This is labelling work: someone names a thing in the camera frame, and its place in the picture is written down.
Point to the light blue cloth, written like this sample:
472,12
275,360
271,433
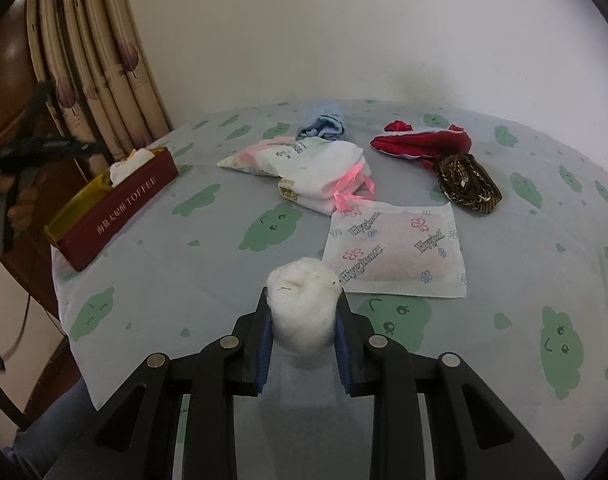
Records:
324,122

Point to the white pouch with pink ribbon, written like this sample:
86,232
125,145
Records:
324,165

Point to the person's leg in jeans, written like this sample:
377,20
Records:
49,430

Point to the red tin box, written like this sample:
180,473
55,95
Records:
124,210

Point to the white tissue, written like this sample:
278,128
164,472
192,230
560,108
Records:
129,165

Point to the green cloud print tablecloth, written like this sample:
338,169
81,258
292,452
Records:
184,270

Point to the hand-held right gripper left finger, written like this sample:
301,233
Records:
264,345

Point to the white flower print sachet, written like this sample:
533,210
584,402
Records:
393,250

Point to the white cotton ball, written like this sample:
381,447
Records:
304,305

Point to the beige patterned curtain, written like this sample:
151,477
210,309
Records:
99,60

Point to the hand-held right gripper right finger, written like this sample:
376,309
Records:
345,350

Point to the pink and white packet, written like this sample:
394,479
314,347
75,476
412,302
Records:
244,160

